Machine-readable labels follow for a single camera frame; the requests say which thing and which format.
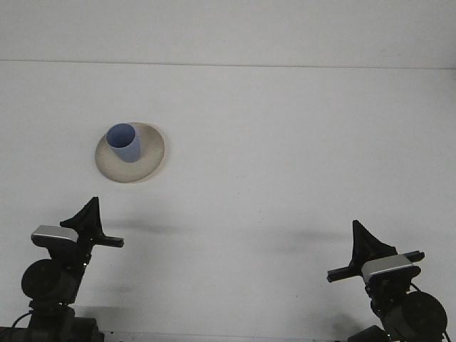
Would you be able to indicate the pale blue cup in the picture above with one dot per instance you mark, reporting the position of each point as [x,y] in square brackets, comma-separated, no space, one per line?
[126,151]

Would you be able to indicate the pale round plate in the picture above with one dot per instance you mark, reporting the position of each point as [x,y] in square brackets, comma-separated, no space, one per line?
[149,160]

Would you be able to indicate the dark brown stand edge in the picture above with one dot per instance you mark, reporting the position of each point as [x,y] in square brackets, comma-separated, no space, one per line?
[9,336]

